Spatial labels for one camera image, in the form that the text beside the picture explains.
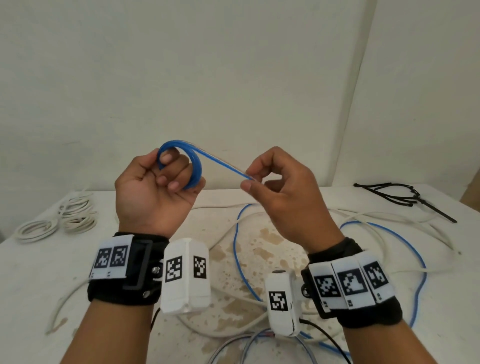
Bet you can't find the person's right hand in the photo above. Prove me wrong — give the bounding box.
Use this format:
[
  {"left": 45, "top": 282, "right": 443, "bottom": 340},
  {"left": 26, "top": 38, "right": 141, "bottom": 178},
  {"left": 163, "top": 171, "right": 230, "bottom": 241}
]
[{"left": 239, "top": 146, "right": 346, "bottom": 255}]

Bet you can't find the person's left hand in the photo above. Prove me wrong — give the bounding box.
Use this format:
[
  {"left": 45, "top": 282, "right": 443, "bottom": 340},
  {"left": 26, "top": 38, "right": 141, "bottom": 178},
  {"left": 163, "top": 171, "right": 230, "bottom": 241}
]
[{"left": 114, "top": 148, "right": 207, "bottom": 239}]

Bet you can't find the blue cable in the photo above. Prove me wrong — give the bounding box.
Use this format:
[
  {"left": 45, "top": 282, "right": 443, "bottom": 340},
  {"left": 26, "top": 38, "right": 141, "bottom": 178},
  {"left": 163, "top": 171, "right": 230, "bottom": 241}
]
[
  {"left": 156, "top": 139, "right": 352, "bottom": 355},
  {"left": 339, "top": 220, "right": 428, "bottom": 328}
]

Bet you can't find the thick white cable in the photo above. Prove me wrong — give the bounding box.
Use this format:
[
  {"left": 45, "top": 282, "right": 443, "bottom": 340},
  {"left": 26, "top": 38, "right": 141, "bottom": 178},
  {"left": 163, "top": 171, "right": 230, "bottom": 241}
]
[
  {"left": 14, "top": 219, "right": 60, "bottom": 244},
  {"left": 58, "top": 191, "right": 95, "bottom": 218},
  {"left": 61, "top": 215, "right": 98, "bottom": 234}
]

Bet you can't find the tangle of white cables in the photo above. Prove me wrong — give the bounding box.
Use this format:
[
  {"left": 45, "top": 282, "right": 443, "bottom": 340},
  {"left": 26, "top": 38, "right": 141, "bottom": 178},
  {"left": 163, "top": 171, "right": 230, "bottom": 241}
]
[{"left": 44, "top": 200, "right": 462, "bottom": 338}]

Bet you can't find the bundle of black cable ties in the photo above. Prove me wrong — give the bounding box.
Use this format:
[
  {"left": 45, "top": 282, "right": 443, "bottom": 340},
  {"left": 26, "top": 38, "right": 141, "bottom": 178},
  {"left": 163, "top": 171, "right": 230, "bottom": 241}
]
[{"left": 353, "top": 182, "right": 458, "bottom": 224}]

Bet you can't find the person's right forearm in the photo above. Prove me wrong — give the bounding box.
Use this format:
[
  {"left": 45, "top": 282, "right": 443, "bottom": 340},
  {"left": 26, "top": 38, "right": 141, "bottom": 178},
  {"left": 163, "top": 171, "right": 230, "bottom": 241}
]
[{"left": 343, "top": 320, "right": 440, "bottom": 364}]

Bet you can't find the person's left forearm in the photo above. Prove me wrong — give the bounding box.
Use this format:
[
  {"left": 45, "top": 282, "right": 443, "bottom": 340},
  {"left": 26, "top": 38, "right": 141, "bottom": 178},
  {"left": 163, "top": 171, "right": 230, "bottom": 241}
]
[{"left": 61, "top": 299, "right": 155, "bottom": 364}]

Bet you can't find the black left wristband with markers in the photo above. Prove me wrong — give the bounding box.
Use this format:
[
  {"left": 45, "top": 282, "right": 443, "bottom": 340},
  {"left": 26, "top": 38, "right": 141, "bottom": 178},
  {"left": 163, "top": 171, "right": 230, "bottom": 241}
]
[{"left": 87, "top": 232, "right": 170, "bottom": 307}]

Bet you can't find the black wristband with markers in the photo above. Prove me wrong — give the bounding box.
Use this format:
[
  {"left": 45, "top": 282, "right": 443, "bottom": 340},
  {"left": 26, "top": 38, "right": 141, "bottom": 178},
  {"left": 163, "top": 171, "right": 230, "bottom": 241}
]
[
  {"left": 301, "top": 237, "right": 403, "bottom": 330},
  {"left": 87, "top": 232, "right": 170, "bottom": 307}
]

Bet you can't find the black right wristband with markers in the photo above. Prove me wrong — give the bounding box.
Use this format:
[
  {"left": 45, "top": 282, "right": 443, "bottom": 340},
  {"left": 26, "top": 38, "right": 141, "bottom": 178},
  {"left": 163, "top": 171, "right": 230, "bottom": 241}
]
[{"left": 301, "top": 237, "right": 403, "bottom": 330}]

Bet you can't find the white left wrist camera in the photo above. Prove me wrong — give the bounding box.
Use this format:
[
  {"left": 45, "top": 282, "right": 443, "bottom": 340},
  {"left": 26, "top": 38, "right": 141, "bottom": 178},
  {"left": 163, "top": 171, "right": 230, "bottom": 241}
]
[{"left": 151, "top": 238, "right": 212, "bottom": 315}]

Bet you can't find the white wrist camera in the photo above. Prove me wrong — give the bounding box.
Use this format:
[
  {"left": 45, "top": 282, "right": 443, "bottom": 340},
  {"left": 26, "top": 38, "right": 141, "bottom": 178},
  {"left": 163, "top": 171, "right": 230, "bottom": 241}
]
[
  {"left": 264, "top": 269, "right": 310, "bottom": 338},
  {"left": 151, "top": 238, "right": 212, "bottom": 315}
]

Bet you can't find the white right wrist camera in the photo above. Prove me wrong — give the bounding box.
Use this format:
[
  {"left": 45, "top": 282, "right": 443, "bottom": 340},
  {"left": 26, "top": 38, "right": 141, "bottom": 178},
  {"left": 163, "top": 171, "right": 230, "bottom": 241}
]
[{"left": 264, "top": 269, "right": 310, "bottom": 338}]

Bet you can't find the black right camera wire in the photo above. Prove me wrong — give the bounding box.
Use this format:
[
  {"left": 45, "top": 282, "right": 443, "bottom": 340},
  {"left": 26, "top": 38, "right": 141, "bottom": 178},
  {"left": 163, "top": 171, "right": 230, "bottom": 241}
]
[{"left": 299, "top": 318, "right": 353, "bottom": 364}]

